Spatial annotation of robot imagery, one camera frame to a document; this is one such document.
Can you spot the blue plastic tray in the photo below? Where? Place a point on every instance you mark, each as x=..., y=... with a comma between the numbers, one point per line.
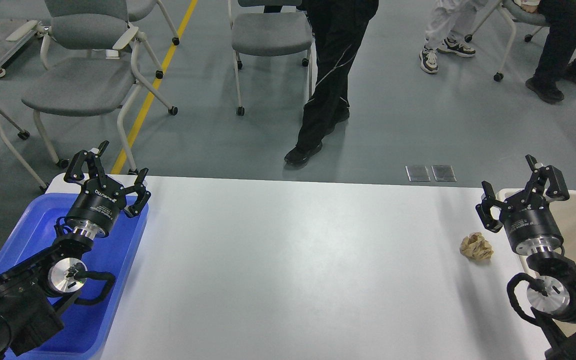
x=85, y=327

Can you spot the left metal floor plate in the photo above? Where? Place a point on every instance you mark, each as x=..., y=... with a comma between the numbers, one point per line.
x=417, y=173

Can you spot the person in black trousers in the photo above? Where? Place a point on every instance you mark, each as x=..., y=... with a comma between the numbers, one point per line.
x=339, y=27

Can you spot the brown paper ball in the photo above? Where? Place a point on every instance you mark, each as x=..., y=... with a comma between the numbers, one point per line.
x=475, y=247

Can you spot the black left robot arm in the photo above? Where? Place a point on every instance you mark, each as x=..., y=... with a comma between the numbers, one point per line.
x=37, y=291

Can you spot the grey chair centre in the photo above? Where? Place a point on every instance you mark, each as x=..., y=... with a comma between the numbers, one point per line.
x=269, y=35

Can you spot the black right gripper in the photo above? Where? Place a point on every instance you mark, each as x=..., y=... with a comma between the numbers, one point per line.
x=530, y=227

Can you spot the person in white trousers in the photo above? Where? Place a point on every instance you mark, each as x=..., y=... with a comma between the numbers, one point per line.
x=448, y=20

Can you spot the right metal floor plate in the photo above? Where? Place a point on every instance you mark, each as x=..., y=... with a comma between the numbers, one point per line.
x=444, y=173

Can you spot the grey chair front left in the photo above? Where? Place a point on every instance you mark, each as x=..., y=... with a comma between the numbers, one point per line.
x=87, y=86

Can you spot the metal floor plate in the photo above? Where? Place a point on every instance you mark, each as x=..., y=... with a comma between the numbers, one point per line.
x=417, y=173
x=444, y=173

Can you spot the seated person black trousers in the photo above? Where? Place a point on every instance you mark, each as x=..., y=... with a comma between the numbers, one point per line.
x=558, y=57

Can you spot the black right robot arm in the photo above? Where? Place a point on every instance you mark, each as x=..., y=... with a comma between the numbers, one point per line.
x=547, y=300

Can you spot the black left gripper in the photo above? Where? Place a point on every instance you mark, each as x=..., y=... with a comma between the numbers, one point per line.
x=102, y=197

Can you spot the grey chair right back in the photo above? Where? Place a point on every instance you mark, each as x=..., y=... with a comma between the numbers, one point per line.
x=511, y=12

